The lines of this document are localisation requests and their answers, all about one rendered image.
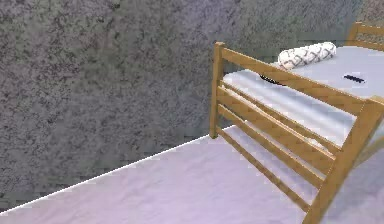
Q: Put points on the black remote control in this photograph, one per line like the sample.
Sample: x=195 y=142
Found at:
x=354 y=78

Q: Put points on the thin black curved object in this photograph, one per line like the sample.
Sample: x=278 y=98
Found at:
x=270 y=80

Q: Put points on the white patterned bolster pillow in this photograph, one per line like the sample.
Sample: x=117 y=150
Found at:
x=306 y=54

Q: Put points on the wooden bed with white mattress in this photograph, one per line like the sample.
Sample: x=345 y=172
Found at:
x=286 y=130

